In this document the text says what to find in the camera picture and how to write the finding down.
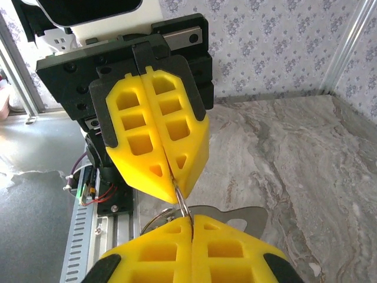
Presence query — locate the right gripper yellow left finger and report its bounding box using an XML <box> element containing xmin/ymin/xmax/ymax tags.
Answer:
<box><xmin>84</xmin><ymin>216</ymin><xmax>193</xmax><ymax>283</ymax></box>

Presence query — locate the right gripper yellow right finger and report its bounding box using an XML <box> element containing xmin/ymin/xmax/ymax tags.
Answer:
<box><xmin>191</xmin><ymin>214</ymin><xmax>304</xmax><ymax>283</ymax></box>

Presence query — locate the silver keyring with ball chain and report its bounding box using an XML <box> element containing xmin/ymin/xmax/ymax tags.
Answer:
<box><xmin>140</xmin><ymin>176</ymin><xmax>195</xmax><ymax>236</ymax></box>

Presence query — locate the small circuit board green light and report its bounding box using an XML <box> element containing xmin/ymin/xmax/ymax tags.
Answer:
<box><xmin>77</xmin><ymin>181</ymin><xmax>98</xmax><ymax>207</ymax></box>

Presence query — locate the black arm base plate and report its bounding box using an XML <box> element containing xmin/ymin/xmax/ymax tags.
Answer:
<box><xmin>97</xmin><ymin>176</ymin><xmax>136</xmax><ymax>218</ymax></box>

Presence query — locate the wide aluminium mounting rail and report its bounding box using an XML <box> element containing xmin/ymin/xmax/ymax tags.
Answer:
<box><xmin>88</xmin><ymin>188</ymin><xmax>141</xmax><ymax>283</ymax></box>

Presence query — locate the aluminium frame post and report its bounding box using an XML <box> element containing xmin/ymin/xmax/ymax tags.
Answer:
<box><xmin>323</xmin><ymin>0</ymin><xmax>377</xmax><ymax>97</ymax></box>
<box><xmin>0</xmin><ymin>11</ymin><xmax>41</xmax><ymax>124</ymax></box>

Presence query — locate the purple cable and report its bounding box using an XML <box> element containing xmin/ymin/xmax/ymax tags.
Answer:
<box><xmin>69</xmin><ymin>153</ymin><xmax>89</xmax><ymax>177</ymax></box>

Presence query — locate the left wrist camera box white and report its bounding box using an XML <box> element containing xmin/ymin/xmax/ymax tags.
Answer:
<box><xmin>17</xmin><ymin>0</ymin><xmax>163</xmax><ymax>57</ymax></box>

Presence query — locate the grey slotted cable duct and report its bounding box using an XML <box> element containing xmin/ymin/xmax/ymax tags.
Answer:
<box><xmin>58</xmin><ymin>202</ymin><xmax>97</xmax><ymax>283</ymax></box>

